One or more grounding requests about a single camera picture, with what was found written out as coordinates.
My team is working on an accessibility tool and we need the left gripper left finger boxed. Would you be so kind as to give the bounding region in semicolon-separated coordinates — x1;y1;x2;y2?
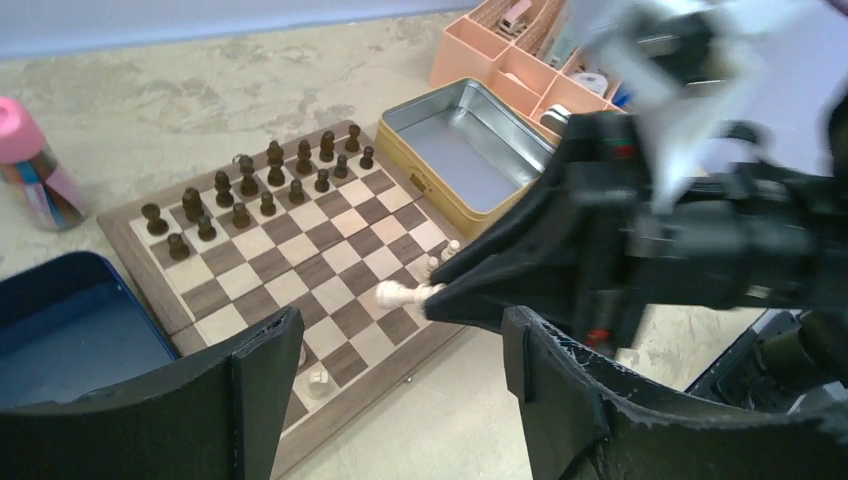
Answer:
1;307;304;479

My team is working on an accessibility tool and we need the dark chess piece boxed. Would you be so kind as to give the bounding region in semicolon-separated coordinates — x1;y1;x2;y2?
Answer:
181;187;204;223
344;124;361;153
319;130;335;163
266;140;286;187

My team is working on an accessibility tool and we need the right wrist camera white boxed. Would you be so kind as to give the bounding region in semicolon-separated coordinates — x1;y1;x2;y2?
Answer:
568;1;768;214

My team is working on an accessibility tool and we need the pink capped bottle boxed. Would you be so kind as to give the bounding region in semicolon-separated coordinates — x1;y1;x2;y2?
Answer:
1;97;87;231

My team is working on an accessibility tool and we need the gold metal tin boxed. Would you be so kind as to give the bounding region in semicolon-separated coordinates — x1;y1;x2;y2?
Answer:
376;78;555;239

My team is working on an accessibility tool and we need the orange plastic file organizer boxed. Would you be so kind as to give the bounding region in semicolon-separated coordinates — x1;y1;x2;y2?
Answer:
429;0;620;143

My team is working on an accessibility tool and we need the white chess pawn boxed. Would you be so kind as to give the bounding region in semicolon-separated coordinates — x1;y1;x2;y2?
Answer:
307;370;333;399

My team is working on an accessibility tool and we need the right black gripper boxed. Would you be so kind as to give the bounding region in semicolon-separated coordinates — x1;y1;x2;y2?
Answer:
423;112;847;345

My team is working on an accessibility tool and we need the white chess piece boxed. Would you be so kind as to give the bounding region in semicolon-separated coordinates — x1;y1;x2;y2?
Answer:
440;240;461;262
375;280;445;310
423;256;440;283

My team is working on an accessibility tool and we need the wooden chess board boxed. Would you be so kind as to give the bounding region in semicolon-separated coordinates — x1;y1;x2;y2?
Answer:
98;121;459;478

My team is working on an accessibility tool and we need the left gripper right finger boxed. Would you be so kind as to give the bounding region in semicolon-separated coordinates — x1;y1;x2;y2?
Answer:
502;306;847;479

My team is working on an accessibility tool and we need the dark blue tin lid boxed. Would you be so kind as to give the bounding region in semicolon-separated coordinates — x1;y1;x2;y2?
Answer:
1;251;179;410

